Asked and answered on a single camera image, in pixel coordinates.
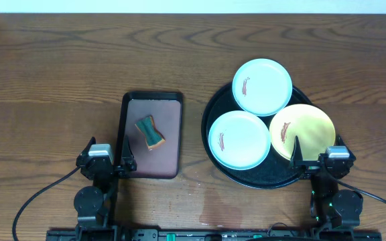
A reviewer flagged light blue plate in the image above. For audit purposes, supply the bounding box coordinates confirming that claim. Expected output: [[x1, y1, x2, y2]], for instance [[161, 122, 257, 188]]
[[232, 58, 293, 116], [207, 110, 271, 171]]

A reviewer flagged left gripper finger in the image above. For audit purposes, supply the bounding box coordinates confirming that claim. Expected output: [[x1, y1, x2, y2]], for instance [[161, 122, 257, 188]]
[[121, 135, 135, 164], [80, 137, 96, 159]]

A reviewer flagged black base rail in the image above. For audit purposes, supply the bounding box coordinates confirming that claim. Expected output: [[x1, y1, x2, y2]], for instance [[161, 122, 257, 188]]
[[46, 229, 382, 241]]

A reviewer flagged black rectangular water tray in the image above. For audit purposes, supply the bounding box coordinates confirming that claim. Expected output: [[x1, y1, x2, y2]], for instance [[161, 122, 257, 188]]
[[115, 91, 183, 179]]

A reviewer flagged green and orange sponge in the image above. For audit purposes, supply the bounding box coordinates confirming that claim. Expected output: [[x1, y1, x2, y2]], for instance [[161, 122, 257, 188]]
[[135, 116, 166, 150]]

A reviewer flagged black round serving tray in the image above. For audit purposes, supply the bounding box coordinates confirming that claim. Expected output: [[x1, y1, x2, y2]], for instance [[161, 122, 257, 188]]
[[201, 83, 304, 189]]

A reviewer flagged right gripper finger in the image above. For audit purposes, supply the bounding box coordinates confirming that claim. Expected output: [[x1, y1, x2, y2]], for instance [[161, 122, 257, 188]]
[[290, 136, 303, 161], [336, 135, 347, 147]]

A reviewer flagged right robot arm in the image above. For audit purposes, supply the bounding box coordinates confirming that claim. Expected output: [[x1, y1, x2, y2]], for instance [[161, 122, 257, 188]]
[[290, 136, 363, 240]]

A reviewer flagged yellow plate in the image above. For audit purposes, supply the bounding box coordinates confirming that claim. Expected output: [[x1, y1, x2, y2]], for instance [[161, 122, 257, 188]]
[[269, 104, 336, 161]]

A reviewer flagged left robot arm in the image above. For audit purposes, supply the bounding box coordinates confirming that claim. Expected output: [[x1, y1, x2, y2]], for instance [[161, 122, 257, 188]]
[[73, 137, 137, 241]]

